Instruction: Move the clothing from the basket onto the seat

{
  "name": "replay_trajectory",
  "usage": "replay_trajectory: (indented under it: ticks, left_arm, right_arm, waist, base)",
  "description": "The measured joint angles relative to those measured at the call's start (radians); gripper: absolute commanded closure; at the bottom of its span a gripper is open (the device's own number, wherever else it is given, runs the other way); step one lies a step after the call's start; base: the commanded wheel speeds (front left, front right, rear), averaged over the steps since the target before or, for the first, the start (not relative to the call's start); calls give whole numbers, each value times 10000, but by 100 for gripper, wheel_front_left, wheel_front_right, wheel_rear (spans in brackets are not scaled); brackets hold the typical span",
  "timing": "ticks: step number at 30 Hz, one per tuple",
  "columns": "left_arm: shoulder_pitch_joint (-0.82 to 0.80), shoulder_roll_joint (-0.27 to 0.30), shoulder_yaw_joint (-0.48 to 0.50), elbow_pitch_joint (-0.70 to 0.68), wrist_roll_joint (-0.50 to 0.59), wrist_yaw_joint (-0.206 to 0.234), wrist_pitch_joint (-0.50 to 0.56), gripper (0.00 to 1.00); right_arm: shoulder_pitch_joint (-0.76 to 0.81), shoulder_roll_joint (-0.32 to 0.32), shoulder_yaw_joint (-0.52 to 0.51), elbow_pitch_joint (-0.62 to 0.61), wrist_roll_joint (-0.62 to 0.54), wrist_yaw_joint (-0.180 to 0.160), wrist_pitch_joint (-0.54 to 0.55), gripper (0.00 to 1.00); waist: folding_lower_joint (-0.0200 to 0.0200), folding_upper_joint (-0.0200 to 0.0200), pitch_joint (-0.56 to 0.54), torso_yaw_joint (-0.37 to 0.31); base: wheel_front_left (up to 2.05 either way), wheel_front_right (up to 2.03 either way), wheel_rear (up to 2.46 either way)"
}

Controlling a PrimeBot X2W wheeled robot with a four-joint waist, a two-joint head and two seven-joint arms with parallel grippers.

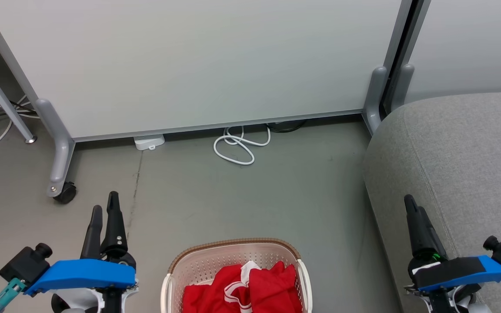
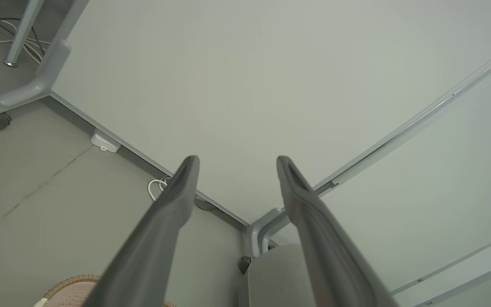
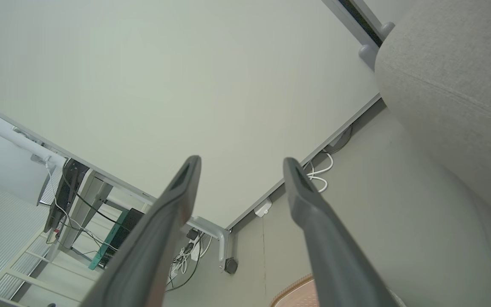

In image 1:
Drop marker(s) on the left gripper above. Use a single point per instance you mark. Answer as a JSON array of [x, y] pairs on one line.
[[81, 302]]

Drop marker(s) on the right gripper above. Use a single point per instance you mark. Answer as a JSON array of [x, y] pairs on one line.
[[450, 302]]

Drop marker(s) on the grey fabric sofa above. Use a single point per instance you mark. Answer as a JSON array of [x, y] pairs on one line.
[[472, 165]]

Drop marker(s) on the red and white garment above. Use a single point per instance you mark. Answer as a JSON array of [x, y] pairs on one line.
[[272, 287]]

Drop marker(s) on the black caster wheel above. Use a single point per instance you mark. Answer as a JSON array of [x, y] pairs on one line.
[[67, 194]]

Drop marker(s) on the grey partition foot with caster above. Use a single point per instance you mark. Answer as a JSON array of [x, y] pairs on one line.
[[61, 152]]

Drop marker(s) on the small white plastic box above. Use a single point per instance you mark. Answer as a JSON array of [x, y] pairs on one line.
[[149, 141]]

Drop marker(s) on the white laundry basket brown rim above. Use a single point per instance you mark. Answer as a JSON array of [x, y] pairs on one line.
[[215, 263]]

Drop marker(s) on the short grey partition foot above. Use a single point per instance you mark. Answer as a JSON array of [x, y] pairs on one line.
[[374, 95]]

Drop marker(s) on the grey foot of narrow partition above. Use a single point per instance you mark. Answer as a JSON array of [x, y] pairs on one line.
[[402, 87]]

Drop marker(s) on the large white partition panel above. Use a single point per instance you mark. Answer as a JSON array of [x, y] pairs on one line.
[[189, 65]]

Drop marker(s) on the narrow white partition panel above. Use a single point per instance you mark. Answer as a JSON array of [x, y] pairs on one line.
[[472, 43]]

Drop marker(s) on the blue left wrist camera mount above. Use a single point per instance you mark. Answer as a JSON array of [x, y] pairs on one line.
[[81, 274]]

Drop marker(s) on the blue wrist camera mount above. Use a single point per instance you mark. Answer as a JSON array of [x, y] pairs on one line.
[[81, 274], [494, 269]]

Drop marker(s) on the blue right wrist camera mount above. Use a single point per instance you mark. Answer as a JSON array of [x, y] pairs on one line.
[[494, 269]]

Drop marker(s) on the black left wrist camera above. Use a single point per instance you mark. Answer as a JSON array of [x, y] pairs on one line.
[[24, 265]]

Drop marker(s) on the teal left camera connector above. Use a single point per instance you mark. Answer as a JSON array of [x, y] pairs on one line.
[[9, 293]]

